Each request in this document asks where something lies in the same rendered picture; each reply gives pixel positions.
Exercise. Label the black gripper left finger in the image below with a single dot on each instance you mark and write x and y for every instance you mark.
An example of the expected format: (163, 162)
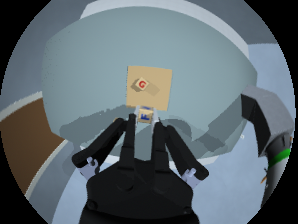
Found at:
(89, 160)

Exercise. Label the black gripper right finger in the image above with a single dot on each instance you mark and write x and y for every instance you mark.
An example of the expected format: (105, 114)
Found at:
(190, 170)

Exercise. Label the tan square mat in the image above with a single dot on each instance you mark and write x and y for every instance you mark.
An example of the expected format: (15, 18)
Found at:
(156, 95)

